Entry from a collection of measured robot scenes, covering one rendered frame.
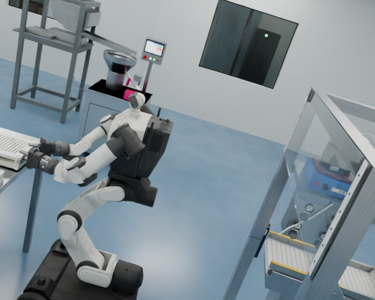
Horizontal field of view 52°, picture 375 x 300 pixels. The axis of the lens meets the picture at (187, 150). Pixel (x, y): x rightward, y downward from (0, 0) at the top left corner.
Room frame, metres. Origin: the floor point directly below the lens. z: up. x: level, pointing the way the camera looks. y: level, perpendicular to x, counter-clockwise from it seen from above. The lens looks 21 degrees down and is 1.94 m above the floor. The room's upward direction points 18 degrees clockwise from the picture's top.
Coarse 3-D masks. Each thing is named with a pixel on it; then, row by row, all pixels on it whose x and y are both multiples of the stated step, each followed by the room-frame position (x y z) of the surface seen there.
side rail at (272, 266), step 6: (270, 264) 1.53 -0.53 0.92; (276, 264) 1.53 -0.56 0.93; (282, 270) 1.52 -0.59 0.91; (288, 270) 1.52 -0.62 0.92; (294, 276) 1.52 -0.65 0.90; (300, 276) 1.52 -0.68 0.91; (342, 288) 1.51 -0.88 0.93; (348, 288) 1.52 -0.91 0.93; (348, 294) 1.50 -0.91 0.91; (354, 294) 1.50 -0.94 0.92; (360, 294) 1.50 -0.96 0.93; (366, 294) 1.52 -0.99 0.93
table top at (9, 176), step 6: (6, 132) 2.13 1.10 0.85; (12, 132) 2.16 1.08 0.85; (24, 138) 2.13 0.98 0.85; (30, 138) 2.15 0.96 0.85; (36, 138) 2.18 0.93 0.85; (0, 168) 1.72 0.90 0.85; (6, 168) 1.73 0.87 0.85; (12, 168) 1.75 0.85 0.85; (24, 168) 1.81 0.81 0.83; (6, 174) 1.68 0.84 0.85; (12, 174) 1.70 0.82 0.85; (18, 174) 1.74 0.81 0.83; (6, 180) 1.63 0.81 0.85; (12, 180) 1.68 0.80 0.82; (0, 186) 1.57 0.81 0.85; (6, 186) 1.61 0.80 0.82; (0, 192) 1.56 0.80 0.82
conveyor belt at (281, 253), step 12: (276, 240) 1.79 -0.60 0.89; (276, 252) 1.68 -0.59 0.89; (288, 252) 1.71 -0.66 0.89; (300, 252) 1.75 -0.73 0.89; (288, 264) 1.61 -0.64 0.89; (300, 264) 1.64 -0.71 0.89; (348, 276) 1.67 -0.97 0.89; (360, 276) 1.71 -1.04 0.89; (360, 288) 1.60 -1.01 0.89; (372, 288) 1.63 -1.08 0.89
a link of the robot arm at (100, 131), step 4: (108, 120) 2.17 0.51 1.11; (100, 124) 2.20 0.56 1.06; (104, 124) 2.17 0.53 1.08; (108, 124) 2.17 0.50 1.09; (96, 128) 2.17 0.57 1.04; (100, 128) 2.17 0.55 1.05; (104, 128) 2.18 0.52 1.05; (108, 128) 2.17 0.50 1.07; (92, 132) 2.14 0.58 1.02; (96, 132) 2.14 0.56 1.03; (100, 132) 2.15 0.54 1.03; (104, 132) 2.17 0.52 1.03; (108, 132) 2.17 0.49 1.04; (88, 136) 2.11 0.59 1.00; (92, 136) 2.12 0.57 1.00; (96, 136) 2.13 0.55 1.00; (100, 136) 2.15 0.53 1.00; (92, 140) 2.11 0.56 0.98; (96, 140) 2.14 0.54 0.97
